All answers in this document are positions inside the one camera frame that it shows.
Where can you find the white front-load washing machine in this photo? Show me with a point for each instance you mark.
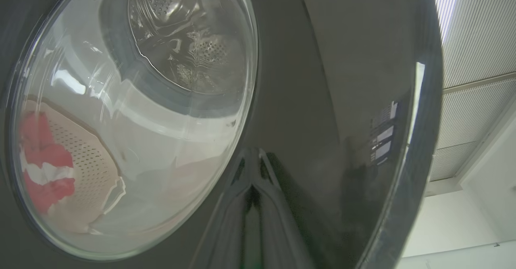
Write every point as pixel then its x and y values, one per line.
pixel 161 132

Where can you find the cream laundry basket brown rim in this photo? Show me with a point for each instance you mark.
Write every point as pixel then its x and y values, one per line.
pixel 86 164

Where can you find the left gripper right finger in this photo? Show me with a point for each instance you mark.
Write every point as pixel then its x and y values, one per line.
pixel 282 240

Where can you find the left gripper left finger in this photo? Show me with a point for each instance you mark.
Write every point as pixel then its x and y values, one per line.
pixel 225 236

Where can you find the red and white garment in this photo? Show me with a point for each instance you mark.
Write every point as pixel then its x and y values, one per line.
pixel 40 152

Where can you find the perforated steel drum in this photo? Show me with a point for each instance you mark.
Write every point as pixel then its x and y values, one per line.
pixel 181 39

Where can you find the black round glass washer door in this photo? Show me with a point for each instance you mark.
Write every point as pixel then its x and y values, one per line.
pixel 314 79

